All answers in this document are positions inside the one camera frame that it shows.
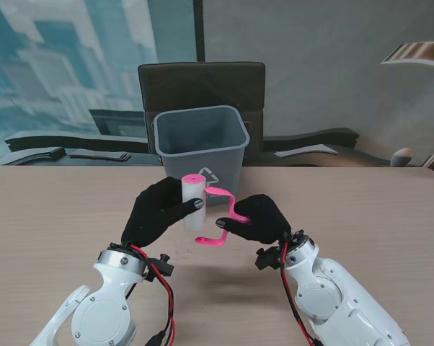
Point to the black office chair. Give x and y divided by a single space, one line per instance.
202 86

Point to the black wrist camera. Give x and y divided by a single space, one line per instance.
161 268
267 259

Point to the white paper sheet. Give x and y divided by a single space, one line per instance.
305 150

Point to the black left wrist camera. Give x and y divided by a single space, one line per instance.
161 268

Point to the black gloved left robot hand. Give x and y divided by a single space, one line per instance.
152 216

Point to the dark paper stack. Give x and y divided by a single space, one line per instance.
98 156

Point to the brown curved wooden board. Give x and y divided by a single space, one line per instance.
419 54

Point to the black window post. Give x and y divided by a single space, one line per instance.
199 30

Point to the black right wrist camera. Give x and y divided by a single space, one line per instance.
267 259

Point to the grey plastic waste bin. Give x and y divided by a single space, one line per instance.
202 144

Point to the black curved desk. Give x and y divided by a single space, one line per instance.
94 144

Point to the small black desk object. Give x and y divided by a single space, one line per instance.
55 153

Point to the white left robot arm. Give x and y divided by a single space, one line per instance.
94 306

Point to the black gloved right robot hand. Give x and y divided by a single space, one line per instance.
260 220

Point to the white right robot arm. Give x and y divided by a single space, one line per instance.
332 299

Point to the white lint roller refill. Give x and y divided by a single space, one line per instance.
192 191

